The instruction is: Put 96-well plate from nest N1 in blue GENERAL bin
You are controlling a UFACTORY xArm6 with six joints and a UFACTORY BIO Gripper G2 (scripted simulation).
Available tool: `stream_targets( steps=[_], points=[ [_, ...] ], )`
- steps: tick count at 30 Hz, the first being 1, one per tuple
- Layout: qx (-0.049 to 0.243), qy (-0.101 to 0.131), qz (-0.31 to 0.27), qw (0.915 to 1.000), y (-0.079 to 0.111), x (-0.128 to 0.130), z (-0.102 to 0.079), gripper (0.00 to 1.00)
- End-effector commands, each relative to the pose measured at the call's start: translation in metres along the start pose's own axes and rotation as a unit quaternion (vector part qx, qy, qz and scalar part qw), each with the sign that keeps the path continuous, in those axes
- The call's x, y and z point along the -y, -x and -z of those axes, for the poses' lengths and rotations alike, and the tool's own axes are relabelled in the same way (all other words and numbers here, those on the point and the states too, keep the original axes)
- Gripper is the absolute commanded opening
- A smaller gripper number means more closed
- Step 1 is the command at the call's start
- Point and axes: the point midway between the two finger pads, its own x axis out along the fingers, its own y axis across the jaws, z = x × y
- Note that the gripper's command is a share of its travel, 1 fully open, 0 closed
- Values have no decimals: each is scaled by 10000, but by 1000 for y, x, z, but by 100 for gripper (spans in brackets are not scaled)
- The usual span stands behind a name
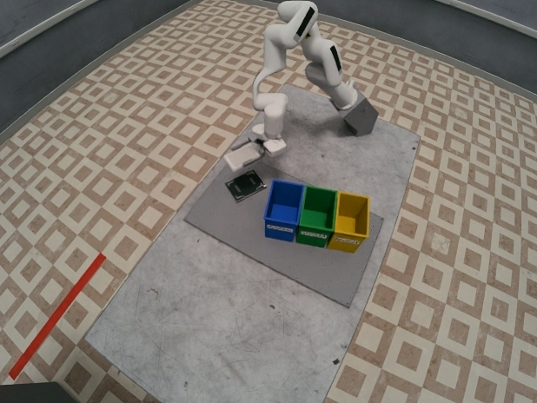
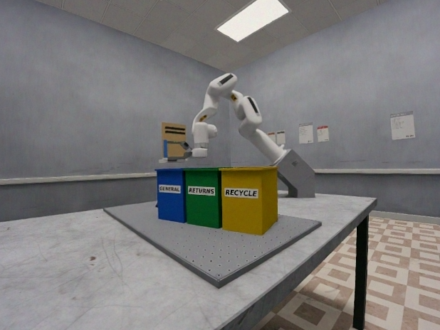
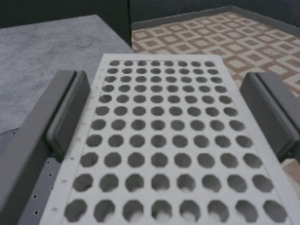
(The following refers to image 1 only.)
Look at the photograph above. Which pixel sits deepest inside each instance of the blue bin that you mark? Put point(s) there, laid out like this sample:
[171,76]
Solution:
[283,210]

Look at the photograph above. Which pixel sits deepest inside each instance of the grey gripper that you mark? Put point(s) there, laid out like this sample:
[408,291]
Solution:
[273,147]

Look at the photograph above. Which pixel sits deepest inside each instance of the green returns bin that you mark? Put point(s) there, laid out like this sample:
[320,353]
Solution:
[319,213]

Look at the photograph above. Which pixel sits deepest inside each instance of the yellow recycle bin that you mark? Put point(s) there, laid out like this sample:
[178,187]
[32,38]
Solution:
[353,219]

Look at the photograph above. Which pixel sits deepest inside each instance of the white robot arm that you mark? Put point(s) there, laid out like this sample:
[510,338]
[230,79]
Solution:
[300,16]

